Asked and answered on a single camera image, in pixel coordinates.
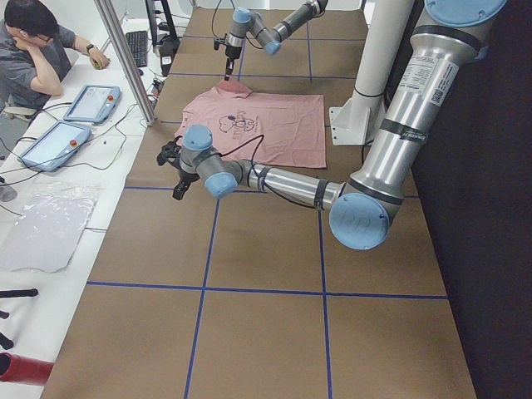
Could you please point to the clear plastic bag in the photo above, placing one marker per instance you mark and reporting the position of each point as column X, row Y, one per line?
column 46, row 235

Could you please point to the far blue teach pendant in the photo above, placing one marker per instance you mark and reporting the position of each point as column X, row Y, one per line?
column 94, row 104

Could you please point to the near blue teach pendant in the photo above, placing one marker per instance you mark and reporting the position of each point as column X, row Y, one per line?
column 55, row 147

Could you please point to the blue teach pendant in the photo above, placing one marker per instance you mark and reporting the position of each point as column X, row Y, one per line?
column 55, row 147
column 94, row 104

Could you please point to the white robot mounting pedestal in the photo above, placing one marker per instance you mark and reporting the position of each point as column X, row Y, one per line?
column 355, row 123

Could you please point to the aluminium frame post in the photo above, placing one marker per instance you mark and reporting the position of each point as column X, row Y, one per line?
column 118, row 40

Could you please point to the pink Snoopy t-shirt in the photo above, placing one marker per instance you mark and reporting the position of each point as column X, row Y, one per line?
column 274, row 129

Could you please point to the red cylinder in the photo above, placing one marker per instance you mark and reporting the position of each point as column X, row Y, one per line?
column 25, row 370

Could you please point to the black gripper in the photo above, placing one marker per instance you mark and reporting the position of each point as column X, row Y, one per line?
column 231, row 51
column 185, row 176

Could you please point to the seated person in grey shirt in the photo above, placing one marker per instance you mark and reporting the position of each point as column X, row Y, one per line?
column 34, row 61

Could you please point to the black tripod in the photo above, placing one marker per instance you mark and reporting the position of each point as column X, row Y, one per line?
column 6, row 342

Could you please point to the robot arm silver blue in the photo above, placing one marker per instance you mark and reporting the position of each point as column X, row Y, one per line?
column 246, row 21
column 411, row 57

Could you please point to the black keyboard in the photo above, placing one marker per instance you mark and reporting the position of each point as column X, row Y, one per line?
column 137, row 41

